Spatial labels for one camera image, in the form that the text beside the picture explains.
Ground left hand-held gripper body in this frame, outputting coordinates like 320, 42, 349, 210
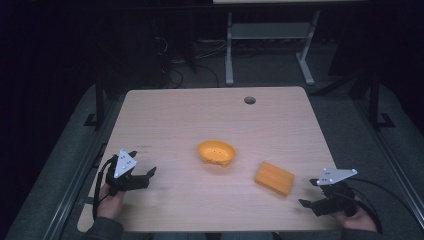
105, 148, 151, 197

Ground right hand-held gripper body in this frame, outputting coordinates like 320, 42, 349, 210
311, 167, 359, 218

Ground orange rectangular block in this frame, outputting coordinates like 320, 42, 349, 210
254, 161, 296, 198

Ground orange plastic bowl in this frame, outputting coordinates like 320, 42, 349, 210
196, 139, 237, 169

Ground person's right hand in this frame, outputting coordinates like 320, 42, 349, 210
333, 195, 379, 233

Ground person's left hand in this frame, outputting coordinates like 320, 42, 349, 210
95, 183, 126, 221

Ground black metal stand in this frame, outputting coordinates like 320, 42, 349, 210
364, 66, 397, 132
83, 71, 109, 132

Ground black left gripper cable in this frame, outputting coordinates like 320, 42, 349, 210
92, 155, 118, 222

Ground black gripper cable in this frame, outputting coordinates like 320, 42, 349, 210
92, 155, 118, 222
346, 177, 424, 235

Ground grey metal rail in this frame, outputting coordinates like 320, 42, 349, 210
351, 98, 424, 231
41, 94, 129, 240

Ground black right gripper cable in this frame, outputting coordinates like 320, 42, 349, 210
346, 177, 424, 235

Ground black floor cables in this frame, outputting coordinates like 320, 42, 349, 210
156, 34, 222, 90

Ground white metal desk frame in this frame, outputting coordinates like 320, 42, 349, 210
224, 9, 322, 87

